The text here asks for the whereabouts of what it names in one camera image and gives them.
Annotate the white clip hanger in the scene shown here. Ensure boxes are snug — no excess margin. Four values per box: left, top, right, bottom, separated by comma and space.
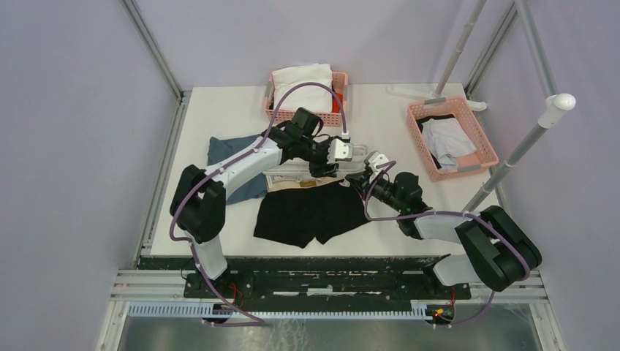
263, 145, 369, 192

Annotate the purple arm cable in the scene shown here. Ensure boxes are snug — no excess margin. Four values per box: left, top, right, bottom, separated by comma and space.
168, 81, 351, 328
363, 159, 533, 328

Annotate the folded blue-grey cloth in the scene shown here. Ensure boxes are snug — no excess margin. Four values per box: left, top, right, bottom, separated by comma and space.
207, 134, 268, 205

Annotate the white crumpled cloth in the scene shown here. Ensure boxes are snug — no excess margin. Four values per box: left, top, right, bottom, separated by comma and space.
272, 64, 333, 113

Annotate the metal drying rack stand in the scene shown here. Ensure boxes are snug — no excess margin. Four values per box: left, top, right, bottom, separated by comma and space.
411, 1, 576, 211

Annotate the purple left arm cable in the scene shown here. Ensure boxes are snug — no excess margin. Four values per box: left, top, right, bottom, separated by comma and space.
168, 81, 351, 328

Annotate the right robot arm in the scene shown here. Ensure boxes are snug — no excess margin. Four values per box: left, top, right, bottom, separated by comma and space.
345, 170, 543, 298

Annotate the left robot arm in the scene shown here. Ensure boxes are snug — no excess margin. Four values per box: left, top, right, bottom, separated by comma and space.
168, 108, 349, 298

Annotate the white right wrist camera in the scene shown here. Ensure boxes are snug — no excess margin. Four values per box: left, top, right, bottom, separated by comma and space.
364, 151, 390, 181

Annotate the pink basket with underwear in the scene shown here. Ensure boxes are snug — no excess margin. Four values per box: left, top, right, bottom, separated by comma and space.
407, 96, 499, 181

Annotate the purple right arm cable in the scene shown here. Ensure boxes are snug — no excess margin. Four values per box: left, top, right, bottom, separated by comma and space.
363, 159, 533, 328

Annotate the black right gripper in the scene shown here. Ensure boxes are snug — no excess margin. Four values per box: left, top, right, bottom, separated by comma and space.
345, 170, 404, 214

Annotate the light grey underwear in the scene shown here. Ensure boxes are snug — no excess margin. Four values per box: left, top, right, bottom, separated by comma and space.
418, 115, 477, 170

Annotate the pink basket with white cloth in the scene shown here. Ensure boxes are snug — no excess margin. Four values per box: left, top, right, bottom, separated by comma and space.
263, 72, 349, 127

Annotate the black underwear beige waistband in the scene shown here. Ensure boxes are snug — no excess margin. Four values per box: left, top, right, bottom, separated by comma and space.
253, 182, 368, 249

